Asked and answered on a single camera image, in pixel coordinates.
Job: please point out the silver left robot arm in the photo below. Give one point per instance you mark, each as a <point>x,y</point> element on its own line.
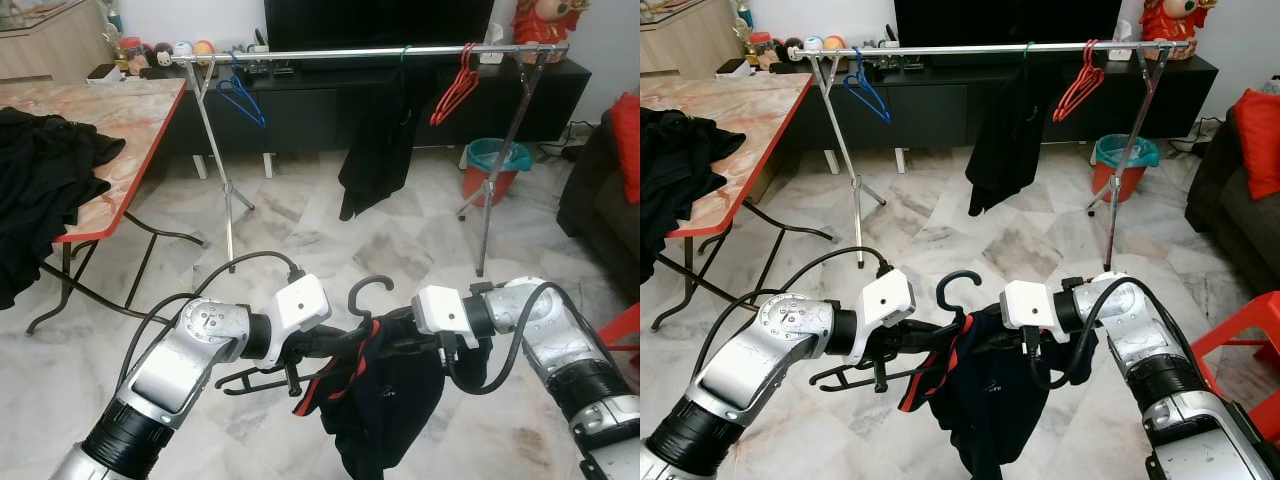
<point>170,370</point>
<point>740,370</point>

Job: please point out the red lid glass jar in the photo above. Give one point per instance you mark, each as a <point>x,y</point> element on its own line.
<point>131,55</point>
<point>762,50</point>

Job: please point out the navy garment red trim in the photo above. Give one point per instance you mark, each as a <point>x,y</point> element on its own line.
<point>385,410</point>
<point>985,400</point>

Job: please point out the black plastic hanger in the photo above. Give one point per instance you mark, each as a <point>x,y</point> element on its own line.
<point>370,279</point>
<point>958,274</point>

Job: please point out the light wooden cabinet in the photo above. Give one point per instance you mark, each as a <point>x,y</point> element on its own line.
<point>60,50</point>
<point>700,45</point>

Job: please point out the white box black top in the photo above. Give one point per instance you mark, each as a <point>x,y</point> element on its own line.
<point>732,67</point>
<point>104,71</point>

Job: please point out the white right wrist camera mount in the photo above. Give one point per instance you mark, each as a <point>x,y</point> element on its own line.
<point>1030,303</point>
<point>445,308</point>

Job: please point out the red gold buddha statue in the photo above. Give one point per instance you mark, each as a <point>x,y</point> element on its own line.
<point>1175,20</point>
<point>550,22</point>

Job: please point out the red cushion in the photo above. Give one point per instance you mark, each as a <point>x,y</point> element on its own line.
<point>1260,140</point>
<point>628,145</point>

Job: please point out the red bucket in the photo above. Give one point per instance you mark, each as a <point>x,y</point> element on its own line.
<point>1115,185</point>
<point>488,190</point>

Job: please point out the black printed t-shirt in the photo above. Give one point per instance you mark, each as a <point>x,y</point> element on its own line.
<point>380,140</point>
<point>1005,140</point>

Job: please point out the white blue round plush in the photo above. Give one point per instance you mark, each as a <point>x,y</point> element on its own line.
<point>814,44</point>
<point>184,49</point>

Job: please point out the black television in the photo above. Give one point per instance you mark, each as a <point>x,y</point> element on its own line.
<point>380,22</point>
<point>1000,20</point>

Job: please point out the silver metal clothes rack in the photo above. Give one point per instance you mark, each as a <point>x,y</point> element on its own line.
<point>320,52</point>
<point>950,48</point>

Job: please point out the blue plastic hanger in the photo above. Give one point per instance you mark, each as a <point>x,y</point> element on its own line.
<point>888,117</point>
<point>262,121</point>

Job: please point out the grey fabric sofa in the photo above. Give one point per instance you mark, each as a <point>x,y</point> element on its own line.
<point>600,220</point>
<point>1230,220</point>

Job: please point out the red plastic hanger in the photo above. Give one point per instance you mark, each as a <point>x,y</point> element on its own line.
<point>462,88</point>
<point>1085,85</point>
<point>1075,100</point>
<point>450,105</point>

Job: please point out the black tv console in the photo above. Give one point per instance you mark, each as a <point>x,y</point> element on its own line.
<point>310,110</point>
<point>930,110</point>

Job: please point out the black white mouse plush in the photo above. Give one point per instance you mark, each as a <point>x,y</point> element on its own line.
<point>161,54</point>
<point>792,49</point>

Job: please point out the teal plastic bag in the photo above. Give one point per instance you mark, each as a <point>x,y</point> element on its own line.
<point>500,155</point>
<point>1125,150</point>

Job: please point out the black crumpled garment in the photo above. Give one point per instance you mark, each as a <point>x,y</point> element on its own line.
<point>680,180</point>
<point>50,190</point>

